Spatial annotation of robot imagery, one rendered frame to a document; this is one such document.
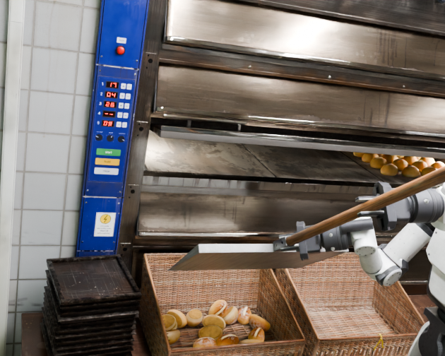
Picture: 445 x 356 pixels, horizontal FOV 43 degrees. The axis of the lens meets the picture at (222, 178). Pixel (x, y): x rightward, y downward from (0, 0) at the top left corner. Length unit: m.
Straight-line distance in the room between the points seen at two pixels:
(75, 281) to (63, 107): 0.62
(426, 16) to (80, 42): 1.42
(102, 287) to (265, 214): 0.82
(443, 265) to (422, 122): 0.99
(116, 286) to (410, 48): 1.55
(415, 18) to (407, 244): 1.01
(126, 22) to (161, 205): 0.75
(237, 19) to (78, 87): 0.64
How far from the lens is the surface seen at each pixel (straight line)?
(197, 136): 2.07
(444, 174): 1.24
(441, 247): 1.88
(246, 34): 2.19
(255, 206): 2.47
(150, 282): 2.26
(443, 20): 2.66
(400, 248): 2.02
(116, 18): 2.04
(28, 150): 2.16
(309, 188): 2.52
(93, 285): 2.08
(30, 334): 2.33
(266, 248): 1.86
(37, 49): 2.06
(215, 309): 2.46
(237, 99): 2.24
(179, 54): 2.14
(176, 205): 2.34
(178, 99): 2.16
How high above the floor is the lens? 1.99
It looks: 20 degrees down
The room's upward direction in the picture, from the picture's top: 11 degrees clockwise
